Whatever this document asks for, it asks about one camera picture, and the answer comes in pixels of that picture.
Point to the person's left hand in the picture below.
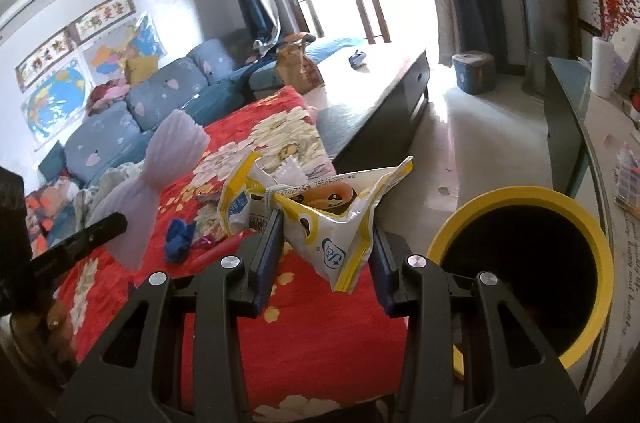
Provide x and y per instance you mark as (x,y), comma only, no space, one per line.
(52,320)

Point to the red berry branches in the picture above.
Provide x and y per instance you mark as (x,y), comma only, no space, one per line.
(612,10)

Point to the white paper towel roll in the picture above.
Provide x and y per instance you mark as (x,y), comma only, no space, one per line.
(601,68)

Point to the small blue gadget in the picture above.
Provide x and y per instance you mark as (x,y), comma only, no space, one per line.
(357,59)

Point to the red floral blanket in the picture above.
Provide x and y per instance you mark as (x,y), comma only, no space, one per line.
(310,343)

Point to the clear box of colourful items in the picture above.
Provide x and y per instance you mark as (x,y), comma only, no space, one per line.
(629,178)

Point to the crumpled blue cloth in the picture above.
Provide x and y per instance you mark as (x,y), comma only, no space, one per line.
(179,240)

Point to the world map poster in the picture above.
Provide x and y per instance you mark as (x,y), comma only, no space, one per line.
(55,103)

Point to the yellow pillow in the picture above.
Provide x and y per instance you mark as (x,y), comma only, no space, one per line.
(141,69)

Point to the brown paper bag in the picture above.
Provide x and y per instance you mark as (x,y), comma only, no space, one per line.
(297,65)

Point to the country map poster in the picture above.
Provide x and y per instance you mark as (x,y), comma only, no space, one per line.
(115,53)

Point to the glass top side cabinet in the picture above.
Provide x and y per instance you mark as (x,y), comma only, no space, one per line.
(565,118)

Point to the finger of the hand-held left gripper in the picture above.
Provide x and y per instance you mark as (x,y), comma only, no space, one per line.
(75,243)

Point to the white foam fruit net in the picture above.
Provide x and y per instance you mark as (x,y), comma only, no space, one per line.
(165,153)

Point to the blue round stool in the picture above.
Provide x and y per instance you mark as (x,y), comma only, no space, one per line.
(472,73)

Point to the blue patterned sofa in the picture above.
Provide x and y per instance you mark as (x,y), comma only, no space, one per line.
(160,88)

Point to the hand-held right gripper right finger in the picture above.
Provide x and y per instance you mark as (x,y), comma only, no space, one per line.
(378,273)

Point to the white serrated wrapper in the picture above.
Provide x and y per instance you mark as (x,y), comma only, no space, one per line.
(294,173)

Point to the yellow white snack bag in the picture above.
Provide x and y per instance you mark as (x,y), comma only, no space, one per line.
(345,243)

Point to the yellow rimmed trash bin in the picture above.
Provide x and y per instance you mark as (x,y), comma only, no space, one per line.
(595,253)

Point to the colourful clothes pile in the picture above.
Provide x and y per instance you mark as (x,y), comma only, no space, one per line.
(50,213)

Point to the long framed embroidery picture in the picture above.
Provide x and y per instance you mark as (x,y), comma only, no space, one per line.
(100,17)
(45,58)

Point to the pink clothes pile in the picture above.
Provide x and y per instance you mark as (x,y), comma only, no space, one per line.
(107,95)

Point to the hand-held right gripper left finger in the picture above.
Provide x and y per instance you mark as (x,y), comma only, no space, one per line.
(265,263)

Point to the dark coffee table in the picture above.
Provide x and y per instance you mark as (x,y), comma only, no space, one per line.
(380,78)

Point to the purple candy wrapper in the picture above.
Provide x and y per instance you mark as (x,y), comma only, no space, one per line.
(205,242)

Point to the pale green cloth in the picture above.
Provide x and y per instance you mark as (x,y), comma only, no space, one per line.
(107,183)

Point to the blue quilted mat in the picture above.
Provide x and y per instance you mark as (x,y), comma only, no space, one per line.
(340,45)

